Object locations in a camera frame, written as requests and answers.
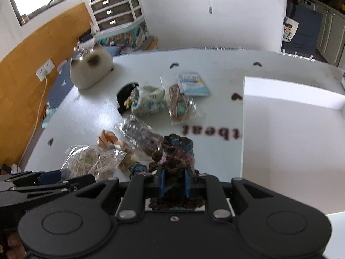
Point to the white blue medicine sachet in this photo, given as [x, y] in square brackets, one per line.
[191, 84]

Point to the white drawer cabinet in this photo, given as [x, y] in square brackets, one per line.
[110, 14]

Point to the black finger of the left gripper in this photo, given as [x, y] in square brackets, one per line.
[24, 191]

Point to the white shallow tray box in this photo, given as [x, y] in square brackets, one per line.
[293, 141]

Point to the colourful patterned storage box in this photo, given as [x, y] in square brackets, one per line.
[130, 36]

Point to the dark crocheted yarn piece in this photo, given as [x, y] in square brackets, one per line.
[175, 157]

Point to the white wall power socket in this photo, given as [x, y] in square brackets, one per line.
[45, 70]

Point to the blue floral drawstring pouch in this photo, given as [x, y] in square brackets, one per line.
[145, 100]

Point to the cat-shaped cream ceramic holder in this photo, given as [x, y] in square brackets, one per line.
[88, 69]

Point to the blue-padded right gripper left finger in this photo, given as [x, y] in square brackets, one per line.
[135, 192]

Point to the bagged tan cord turquoise pendant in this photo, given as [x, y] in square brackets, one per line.
[181, 107]

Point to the person's hand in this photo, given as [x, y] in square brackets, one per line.
[11, 246]

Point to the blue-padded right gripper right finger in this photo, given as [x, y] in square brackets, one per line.
[210, 190]

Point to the cartoon print tote bag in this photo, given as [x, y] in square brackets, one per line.
[290, 29]

